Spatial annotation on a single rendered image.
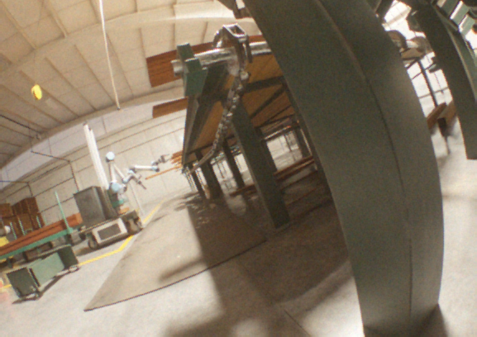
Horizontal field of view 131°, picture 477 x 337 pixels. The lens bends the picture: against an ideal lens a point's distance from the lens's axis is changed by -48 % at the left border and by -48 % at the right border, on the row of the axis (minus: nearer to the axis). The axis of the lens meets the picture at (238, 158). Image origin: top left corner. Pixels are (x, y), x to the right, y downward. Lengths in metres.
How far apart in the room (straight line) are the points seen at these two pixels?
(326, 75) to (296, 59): 0.05
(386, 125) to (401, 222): 0.11
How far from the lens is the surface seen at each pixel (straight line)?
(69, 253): 2.46
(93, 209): 3.10
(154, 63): 0.78
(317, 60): 0.26
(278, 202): 1.11
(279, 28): 0.31
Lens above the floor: 0.43
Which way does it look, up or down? level
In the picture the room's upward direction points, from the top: 22 degrees counter-clockwise
